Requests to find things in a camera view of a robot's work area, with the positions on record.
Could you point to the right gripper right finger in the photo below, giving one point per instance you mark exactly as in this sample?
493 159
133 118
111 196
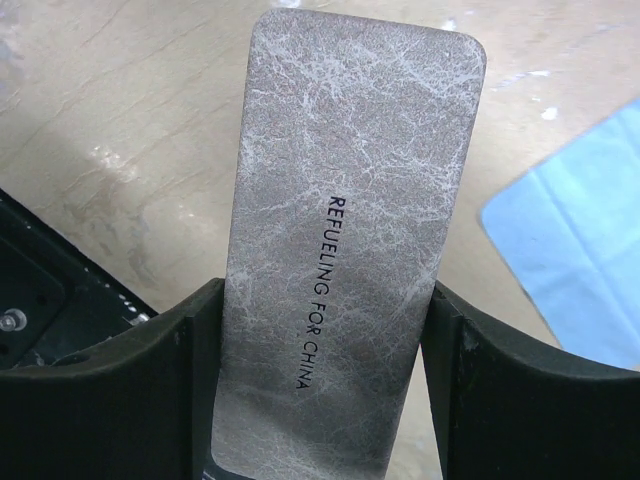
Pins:
508 406

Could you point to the light blue cleaning cloth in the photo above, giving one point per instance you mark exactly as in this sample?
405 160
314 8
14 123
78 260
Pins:
568 230

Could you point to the grey-brown glasses case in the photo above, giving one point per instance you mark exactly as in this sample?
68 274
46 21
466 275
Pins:
353 140

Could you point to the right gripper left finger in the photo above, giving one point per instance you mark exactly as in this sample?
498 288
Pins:
137 406

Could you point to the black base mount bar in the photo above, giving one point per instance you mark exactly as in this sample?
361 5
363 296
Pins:
70 303

